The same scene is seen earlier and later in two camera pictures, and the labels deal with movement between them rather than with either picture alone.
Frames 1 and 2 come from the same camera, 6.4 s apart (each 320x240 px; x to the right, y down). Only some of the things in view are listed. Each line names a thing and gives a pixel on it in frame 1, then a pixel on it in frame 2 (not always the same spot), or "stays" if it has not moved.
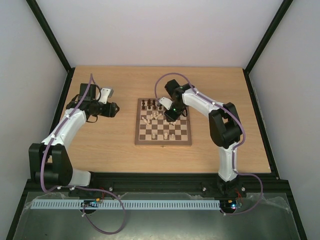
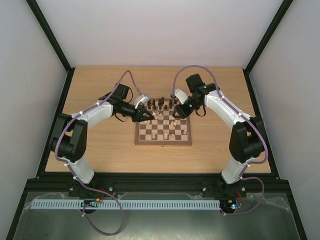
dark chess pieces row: x=148 y=103 stays
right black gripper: x=169 y=117 → x=180 y=111
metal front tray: x=241 y=216 stays
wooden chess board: x=153 y=128 stays
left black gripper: x=111 y=111 → x=138 y=116
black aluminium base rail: x=170 y=183 stays
